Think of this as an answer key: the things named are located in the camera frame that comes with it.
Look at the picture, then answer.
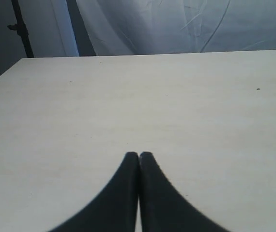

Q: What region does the white backdrop curtain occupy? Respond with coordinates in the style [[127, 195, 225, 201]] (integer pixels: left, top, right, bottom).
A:
[[76, 0, 276, 56]]

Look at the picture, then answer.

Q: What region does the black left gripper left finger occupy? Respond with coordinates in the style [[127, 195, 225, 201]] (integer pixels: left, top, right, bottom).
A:
[[52, 152, 138, 232]]

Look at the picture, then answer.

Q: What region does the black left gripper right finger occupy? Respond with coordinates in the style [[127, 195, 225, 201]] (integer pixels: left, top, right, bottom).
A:
[[139, 152, 227, 232]]

